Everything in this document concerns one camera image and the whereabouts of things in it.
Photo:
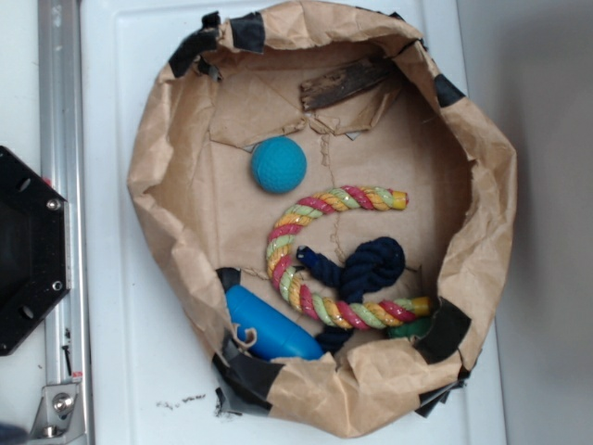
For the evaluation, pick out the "brown paper bag bin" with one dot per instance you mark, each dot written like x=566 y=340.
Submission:
x=235 y=83

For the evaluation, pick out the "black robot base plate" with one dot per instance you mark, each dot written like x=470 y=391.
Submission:
x=33 y=250

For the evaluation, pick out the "blue plastic cylinder toy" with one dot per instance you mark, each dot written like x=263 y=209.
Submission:
x=275 y=335

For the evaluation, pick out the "aluminium extrusion rail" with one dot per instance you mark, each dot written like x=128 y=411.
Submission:
x=66 y=327

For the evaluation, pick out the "multicolour twisted rope toy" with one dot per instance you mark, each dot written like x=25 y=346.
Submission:
x=284 y=275

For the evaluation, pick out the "dark wooden bark piece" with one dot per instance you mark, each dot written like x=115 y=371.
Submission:
x=337 y=85

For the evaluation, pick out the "metal corner bracket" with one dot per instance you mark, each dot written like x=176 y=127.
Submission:
x=59 y=418

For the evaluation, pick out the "blue dimpled rubber ball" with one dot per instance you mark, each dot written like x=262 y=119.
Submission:
x=278 y=165

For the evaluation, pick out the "navy knotted rope toy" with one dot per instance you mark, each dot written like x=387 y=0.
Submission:
x=373 y=266

